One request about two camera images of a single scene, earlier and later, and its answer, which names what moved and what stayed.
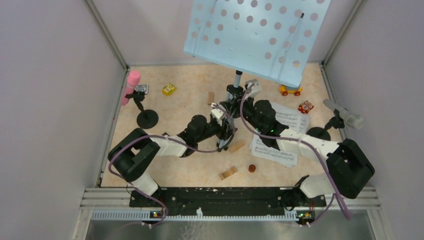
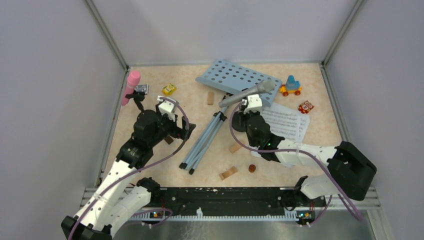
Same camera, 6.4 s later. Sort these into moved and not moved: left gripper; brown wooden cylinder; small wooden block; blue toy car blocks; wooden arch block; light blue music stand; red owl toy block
Moved: left gripper; light blue music stand
Not moved: wooden arch block; red owl toy block; blue toy car blocks; small wooden block; brown wooden cylinder
